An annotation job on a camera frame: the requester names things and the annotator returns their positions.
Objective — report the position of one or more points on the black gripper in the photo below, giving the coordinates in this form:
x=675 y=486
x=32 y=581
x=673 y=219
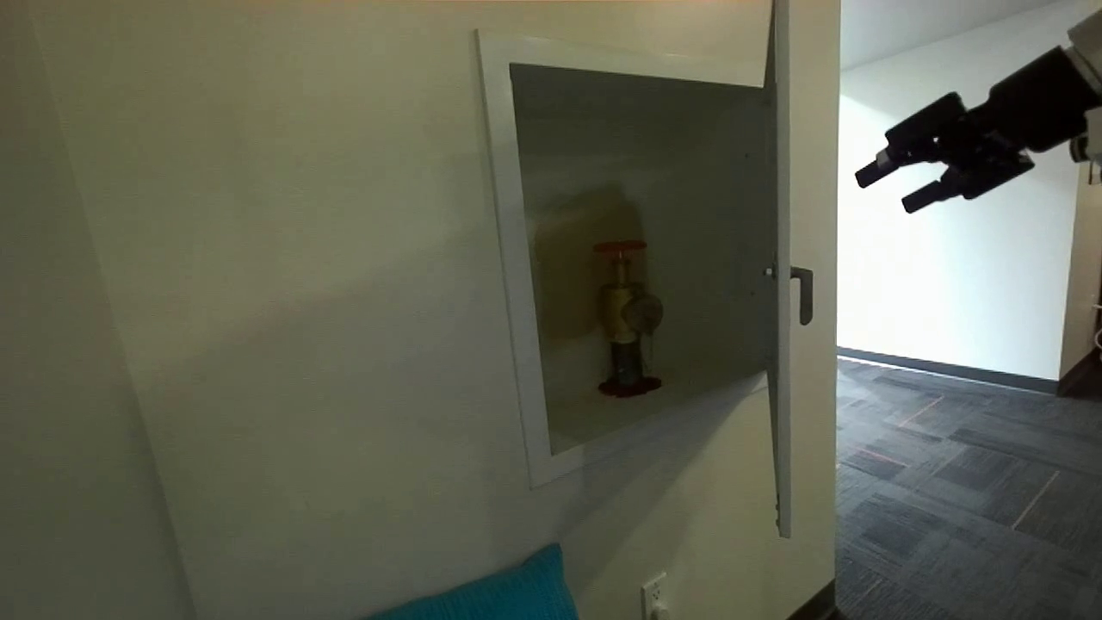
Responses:
x=1027 y=109

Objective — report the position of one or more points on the white fire valve locker door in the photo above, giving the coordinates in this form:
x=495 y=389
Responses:
x=784 y=173

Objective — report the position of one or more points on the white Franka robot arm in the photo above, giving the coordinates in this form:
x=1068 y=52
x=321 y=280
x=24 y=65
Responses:
x=1091 y=69

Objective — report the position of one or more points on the red and brass fire valve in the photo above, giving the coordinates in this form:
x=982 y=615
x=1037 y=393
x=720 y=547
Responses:
x=627 y=313

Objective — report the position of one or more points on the teal pillow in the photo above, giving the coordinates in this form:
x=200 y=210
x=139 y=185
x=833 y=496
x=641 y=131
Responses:
x=503 y=589

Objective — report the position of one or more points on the dark wall baseboard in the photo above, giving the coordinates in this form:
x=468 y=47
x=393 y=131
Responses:
x=951 y=365

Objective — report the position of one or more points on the white locker frame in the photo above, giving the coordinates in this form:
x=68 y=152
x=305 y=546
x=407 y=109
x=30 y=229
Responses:
x=503 y=229

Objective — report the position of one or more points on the white wall outlet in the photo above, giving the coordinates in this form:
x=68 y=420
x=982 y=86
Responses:
x=656 y=596

